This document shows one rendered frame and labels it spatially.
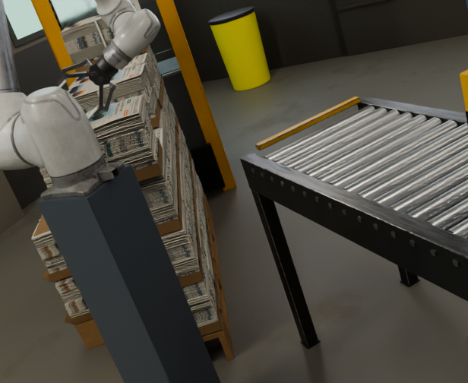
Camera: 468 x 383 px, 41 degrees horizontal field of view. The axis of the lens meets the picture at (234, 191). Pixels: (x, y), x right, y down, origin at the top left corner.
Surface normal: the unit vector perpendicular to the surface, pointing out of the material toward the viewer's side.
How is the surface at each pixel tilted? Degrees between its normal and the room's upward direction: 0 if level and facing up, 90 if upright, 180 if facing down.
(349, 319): 0
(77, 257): 90
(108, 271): 90
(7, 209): 90
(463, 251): 0
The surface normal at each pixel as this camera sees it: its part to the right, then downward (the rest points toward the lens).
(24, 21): 0.84, -0.06
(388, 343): -0.30, -0.87
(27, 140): -0.48, 0.43
